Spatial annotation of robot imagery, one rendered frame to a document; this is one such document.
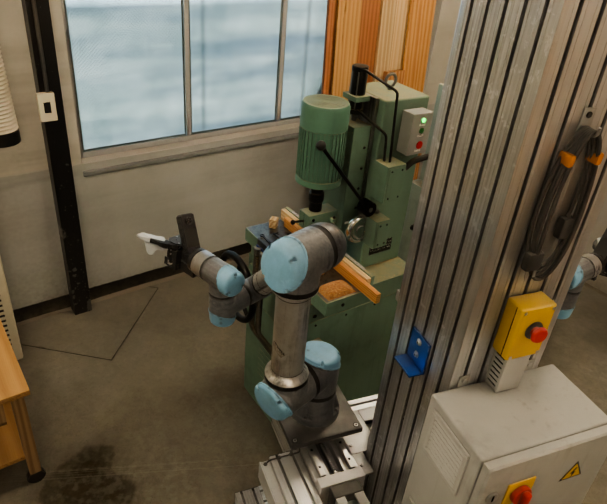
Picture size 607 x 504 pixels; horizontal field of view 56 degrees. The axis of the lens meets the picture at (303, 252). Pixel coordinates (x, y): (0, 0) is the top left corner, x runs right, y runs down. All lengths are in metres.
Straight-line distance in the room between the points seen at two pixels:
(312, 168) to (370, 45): 1.81
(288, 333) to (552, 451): 0.61
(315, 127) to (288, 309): 0.87
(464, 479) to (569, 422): 0.25
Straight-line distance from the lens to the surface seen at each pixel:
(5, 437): 2.69
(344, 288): 2.09
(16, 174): 3.10
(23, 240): 3.26
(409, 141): 2.19
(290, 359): 1.45
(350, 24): 3.61
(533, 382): 1.42
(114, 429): 2.84
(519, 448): 1.26
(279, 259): 1.26
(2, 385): 2.38
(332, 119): 2.03
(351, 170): 2.19
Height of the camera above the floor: 2.11
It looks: 32 degrees down
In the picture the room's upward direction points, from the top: 6 degrees clockwise
